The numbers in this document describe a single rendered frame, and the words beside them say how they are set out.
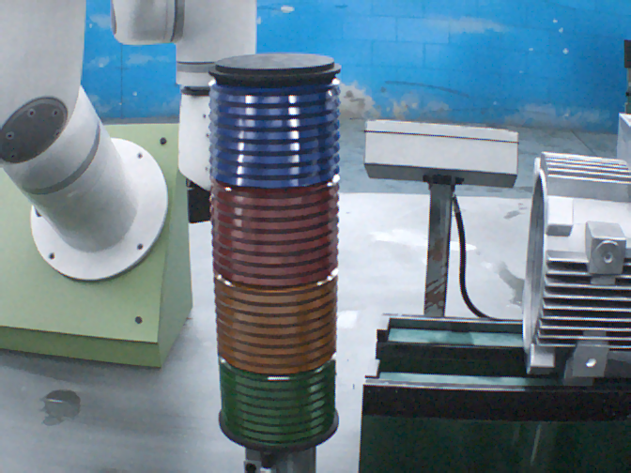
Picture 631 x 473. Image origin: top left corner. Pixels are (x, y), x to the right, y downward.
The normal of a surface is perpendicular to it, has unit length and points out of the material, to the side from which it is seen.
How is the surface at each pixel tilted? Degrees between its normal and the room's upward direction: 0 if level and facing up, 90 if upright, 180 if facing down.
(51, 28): 98
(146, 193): 49
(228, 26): 90
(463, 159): 62
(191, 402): 0
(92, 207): 126
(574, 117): 90
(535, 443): 90
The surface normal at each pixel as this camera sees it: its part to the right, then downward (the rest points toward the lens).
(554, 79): -0.06, 0.33
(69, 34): 0.88, 0.27
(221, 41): 0.25, 0.33
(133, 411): 0.00, -0.94
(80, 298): -0.07, -0.36
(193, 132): -0.87, 0.16
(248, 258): -0.33, -0.11
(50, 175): 0.37, 0.83
